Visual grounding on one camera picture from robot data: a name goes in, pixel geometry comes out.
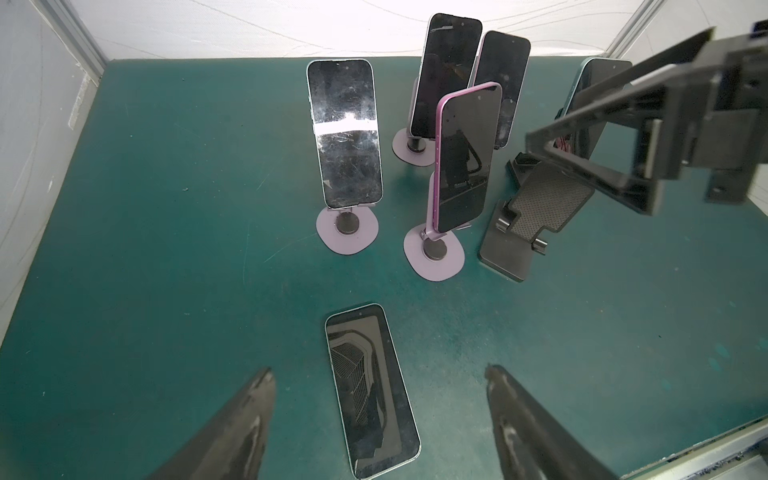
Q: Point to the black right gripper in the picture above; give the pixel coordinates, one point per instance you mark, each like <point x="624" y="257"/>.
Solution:
<point x="713" y="109"/>

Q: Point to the black folding phone stand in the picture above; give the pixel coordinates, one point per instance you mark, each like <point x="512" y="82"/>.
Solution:
<point x="546" y="200"/>

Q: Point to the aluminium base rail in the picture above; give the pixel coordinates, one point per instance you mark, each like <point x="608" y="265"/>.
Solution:
<point x="740" y="453"/>

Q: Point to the aluminium corner frame post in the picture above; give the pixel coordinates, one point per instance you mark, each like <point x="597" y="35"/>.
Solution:
<point x="71" y="30"/>

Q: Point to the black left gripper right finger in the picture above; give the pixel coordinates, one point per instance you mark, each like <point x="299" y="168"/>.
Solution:
<point x="530" y="442"/>

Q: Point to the phone on far-left stand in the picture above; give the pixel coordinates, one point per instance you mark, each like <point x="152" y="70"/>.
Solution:
<point x="346" y="131"/>

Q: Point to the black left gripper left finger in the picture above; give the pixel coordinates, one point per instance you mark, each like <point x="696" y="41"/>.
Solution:
<point x="231" y="445"/>

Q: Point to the pink phone on back stand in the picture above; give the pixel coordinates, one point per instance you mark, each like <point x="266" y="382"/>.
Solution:
<point x="503" y="58"/>

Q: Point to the silver phone black screen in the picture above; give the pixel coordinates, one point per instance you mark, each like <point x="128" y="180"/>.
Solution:
<point x="377" y="418"/>

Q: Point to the purple phone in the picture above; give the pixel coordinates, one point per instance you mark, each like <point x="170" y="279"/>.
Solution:
<point x="466" y="125"/>

